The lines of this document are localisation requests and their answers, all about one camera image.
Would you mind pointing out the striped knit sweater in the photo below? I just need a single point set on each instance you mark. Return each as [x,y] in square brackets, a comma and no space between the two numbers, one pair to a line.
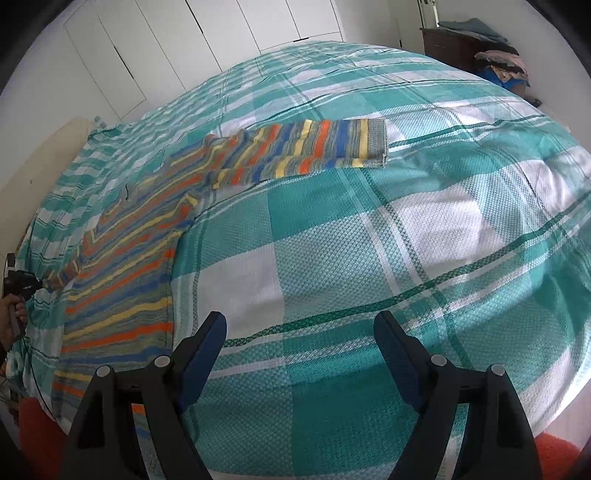
[124,295]

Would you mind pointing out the teal plaid blanket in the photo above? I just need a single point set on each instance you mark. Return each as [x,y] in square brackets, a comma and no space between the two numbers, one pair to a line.
[346,277]

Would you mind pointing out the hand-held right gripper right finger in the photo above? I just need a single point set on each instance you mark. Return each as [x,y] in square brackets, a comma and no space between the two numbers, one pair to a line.
[392,355]

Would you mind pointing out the folded teal cloth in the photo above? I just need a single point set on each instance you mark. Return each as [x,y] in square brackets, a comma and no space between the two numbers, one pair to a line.
[471,28]

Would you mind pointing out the person's left hand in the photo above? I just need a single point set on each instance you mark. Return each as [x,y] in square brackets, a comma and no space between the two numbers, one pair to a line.
[6,318]

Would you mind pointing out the white wardrobe doors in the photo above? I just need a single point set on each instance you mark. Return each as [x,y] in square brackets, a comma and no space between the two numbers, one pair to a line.
[184,46]

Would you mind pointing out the red cloth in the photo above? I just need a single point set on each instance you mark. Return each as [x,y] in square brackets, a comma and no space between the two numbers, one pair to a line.
[39,438]
[556,450]

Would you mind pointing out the dark wooden dresser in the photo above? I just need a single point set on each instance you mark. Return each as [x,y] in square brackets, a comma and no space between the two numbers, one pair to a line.
[445,48]

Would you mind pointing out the pile of mixed clothes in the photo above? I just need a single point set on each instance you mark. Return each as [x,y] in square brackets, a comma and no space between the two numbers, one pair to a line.
[503,64]

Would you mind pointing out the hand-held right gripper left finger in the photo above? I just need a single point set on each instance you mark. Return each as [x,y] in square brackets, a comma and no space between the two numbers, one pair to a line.
[203,355]

